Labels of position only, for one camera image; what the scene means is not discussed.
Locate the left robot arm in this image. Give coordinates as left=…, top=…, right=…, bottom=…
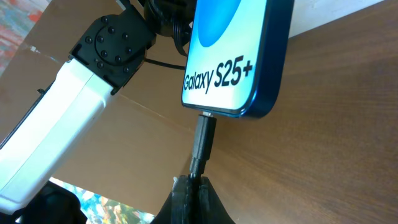
left=1, top=0, right=196, bottom=223

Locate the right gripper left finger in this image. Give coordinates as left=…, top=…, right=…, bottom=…
left=151, top=175, right=193, bottom=224

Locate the blue screen Galaxy smartphone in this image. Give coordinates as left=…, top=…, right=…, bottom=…
left=181, top=0, right=295, bottom=119

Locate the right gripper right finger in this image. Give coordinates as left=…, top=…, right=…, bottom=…
left=197, top=177, right=235, bottom=224

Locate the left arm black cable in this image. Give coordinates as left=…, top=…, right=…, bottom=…
left=143, top=18, right=193, bottom=71

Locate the black USB charging cable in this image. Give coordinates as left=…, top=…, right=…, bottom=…
left=188, top=111, right=218, bottom=181

